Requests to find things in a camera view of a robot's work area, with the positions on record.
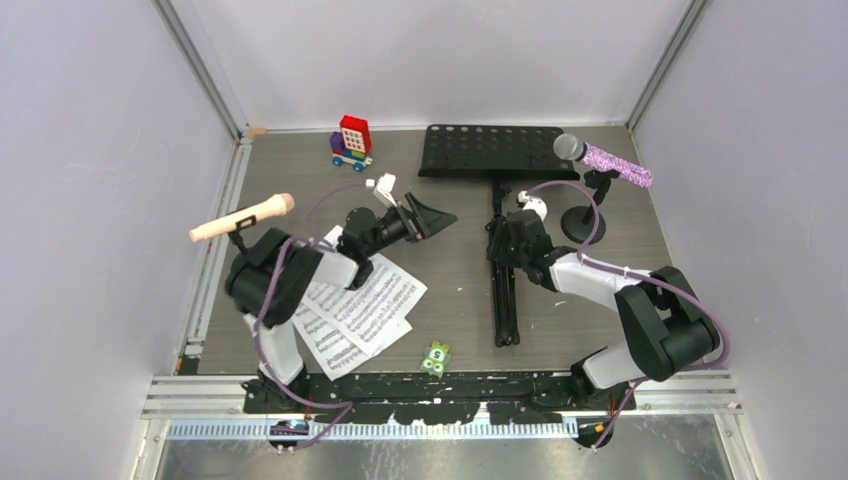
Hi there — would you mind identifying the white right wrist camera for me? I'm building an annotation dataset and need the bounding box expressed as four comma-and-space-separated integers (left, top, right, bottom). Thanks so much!
516, 190, 548, 221

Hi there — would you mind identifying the black microphone stand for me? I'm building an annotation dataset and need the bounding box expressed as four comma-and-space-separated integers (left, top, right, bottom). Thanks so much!
560, 170, 620, 245
227, 215, 258, 256

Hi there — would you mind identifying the purple glitter microphone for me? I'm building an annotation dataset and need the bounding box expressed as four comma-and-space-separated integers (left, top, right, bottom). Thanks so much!
553, 133, 654, 188

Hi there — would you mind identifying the beige microphone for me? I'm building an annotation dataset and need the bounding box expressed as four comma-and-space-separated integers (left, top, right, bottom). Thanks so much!
189, 193, 295, 242

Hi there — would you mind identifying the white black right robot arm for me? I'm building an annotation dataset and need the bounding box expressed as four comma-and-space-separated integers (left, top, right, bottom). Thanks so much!
486, 210, 721, 411

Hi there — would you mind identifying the black music stand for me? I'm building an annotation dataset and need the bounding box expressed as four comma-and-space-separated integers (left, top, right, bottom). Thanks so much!
417, 123, 582, 349

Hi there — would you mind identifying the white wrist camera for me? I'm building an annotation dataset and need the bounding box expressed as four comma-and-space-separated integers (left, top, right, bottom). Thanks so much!
516, 190, 548, 221
365, 173, 398, 208

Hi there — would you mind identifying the colourful toy block truck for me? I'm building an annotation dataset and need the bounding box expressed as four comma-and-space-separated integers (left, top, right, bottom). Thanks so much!
329, 115, 373, 172

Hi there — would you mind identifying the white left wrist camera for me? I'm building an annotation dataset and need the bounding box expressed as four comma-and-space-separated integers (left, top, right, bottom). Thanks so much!
365, 173, 398, 208

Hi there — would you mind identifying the sheet music page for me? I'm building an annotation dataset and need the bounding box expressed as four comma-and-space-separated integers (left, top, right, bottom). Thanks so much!
304, 254, 427, 357
292, 305, 412, 381

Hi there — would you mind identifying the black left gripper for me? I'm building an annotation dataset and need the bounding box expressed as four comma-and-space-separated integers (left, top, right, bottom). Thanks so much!
364, 194, 457, 260

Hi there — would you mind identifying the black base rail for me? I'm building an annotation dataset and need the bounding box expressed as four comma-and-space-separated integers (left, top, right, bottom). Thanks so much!
240, 371, 635, 425

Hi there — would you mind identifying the green toy block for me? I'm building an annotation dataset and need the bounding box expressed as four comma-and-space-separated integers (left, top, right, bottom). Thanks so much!
419, 341, 451, 379

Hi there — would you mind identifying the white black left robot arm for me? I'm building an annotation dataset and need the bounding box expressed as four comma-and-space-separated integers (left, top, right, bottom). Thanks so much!
223, 193, 458, 414

